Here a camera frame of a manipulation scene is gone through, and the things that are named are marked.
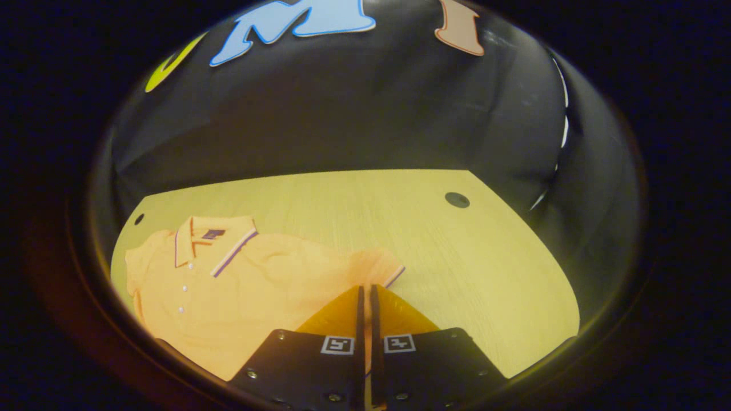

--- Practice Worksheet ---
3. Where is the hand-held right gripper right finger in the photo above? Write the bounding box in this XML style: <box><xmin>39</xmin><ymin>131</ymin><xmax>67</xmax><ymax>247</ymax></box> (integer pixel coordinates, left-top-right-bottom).
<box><xmin>370</xmin><ymin>284</ymin><xmax>508</xmax><ymax>411</ymax></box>

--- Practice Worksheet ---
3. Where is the orange polo T-shirt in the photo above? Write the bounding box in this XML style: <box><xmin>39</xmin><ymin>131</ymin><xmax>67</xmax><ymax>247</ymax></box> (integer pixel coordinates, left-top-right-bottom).
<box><xmin>124</xmin><ymin>215</ymin><xmax>406</xmax><ymax>382</ymax></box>

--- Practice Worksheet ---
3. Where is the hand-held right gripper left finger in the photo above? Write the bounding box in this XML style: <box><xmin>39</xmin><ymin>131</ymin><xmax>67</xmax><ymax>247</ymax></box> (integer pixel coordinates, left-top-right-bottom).
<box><xmin>228</xmin><ymin>285</ymin><xmax>367</xmax><ymax>411</ymax></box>

